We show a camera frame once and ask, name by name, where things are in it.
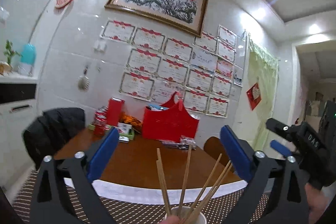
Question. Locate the hanging round brush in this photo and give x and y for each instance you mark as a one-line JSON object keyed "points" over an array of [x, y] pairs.
{"points": [[83, 81]]}

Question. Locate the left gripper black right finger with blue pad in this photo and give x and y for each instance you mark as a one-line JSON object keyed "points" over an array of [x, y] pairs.
{"points": [[287, 202]]}

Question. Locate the brown polka dot tablecloth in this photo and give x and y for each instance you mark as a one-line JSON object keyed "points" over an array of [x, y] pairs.
{"points": [[129, 204]]}

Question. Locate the pink cylindrical utensil cup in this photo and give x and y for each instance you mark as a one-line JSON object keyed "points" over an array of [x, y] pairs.
{"points": [[196, 217]]}

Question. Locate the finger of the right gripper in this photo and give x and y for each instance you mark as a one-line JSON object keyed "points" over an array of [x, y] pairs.
{"points": [[281, 149]]}

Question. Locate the wooden chopstick in cup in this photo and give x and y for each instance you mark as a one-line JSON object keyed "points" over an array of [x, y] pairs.
{"points": [[162, 183], [202, 190]]}

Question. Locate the brown wooden chair back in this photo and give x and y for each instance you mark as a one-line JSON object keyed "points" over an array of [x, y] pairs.
{"points": [[213, 147]]}

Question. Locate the tall red box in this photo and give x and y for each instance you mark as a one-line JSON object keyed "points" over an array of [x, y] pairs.
{"points": [[114, 111]]}

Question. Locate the red gift bag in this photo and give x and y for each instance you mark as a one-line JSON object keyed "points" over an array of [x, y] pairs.
{"points": [[169, 123]]}

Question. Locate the black jacket on chair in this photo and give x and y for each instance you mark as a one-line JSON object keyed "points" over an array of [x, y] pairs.
{"points": [[49, 132]]}

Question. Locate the person's hand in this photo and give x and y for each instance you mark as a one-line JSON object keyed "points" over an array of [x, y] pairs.
{"points": [[318, 200]]}

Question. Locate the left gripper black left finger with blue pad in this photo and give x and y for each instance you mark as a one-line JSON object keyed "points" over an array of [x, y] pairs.
{"points": [[50, 201]]}

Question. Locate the green door curtain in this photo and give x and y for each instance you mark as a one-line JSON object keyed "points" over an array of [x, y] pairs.
{"points": [[262, 69]]}

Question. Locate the red cola can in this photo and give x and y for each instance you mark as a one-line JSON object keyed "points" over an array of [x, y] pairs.
{"points": [[99, 125]]}

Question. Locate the framed plum blossom painting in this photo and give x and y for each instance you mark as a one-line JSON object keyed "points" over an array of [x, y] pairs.
{"points": [[185, 15]]}

